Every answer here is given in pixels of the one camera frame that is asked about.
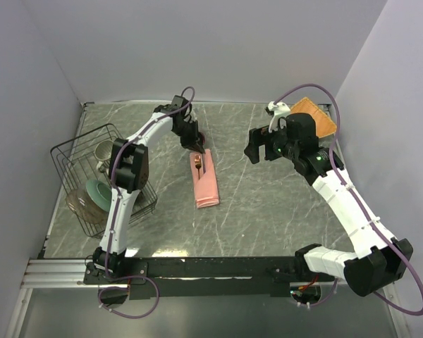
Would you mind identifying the teal green bowl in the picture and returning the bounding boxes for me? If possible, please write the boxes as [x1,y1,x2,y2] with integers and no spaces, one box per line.
[85,180,112,212]

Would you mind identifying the pink satin napkin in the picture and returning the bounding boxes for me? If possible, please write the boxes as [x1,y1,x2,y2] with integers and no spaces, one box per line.
[190,149,220,208]

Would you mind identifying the grey striped mug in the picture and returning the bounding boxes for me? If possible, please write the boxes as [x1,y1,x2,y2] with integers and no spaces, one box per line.
[94,139,114,173]

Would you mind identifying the rose gold fork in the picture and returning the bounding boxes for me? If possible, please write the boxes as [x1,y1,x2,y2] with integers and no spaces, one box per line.
[194,154,202,179]

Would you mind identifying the clear glass bowl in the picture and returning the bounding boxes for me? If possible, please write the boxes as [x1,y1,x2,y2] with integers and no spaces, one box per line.
[66,188,108,224]

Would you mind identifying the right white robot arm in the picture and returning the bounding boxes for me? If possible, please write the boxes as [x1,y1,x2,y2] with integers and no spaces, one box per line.
[244,113,413,296]

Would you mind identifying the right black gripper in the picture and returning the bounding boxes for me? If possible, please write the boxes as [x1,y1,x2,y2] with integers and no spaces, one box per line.
[244,119,299,164]

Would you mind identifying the aluminium rail frame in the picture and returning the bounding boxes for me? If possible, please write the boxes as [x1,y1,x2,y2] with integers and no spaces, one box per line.
[4,258,412,337]

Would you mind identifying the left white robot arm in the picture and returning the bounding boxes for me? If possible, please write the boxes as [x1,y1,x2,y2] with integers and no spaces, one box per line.
[92,95,205,283]

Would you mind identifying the black wire dish rack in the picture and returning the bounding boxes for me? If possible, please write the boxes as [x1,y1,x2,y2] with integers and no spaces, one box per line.
[49,123,159,239]

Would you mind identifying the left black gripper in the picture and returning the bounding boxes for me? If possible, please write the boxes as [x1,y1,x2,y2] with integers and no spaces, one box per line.
[173,120,205,154]

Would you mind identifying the gold spoon with purple handle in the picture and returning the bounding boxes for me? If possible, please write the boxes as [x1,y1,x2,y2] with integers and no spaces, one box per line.
[199,133,206,149]

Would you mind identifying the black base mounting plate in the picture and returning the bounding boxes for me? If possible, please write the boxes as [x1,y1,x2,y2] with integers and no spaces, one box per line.
[83,256,334,300]

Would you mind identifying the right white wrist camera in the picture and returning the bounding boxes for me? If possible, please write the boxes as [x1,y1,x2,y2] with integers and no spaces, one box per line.
[266,101,290,132]

